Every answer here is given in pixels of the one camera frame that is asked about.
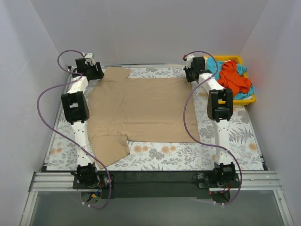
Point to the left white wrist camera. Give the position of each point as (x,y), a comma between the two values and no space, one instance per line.
(89,58)

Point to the aluminium frame rail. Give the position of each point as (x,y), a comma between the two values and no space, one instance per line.
(63,181)

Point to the orange t shirt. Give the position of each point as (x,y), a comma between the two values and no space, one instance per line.
(230,79)

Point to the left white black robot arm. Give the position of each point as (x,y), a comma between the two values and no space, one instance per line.
(77,114)

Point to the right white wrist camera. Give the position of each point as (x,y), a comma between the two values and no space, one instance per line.
(188,59)

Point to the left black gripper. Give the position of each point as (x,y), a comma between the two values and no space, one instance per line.
(97,71)

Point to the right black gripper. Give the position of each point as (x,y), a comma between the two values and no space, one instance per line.
(188,74)

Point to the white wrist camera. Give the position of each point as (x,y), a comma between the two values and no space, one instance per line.
(188,59)
(89,58)

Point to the turquoise t shirt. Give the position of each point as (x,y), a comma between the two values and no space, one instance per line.
(242,68)

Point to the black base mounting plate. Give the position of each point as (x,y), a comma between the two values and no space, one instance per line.
(155,184)

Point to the beige t shirt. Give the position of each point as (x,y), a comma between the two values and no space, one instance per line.
(126,109)

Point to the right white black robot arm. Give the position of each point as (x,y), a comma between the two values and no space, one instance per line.
(219,111)

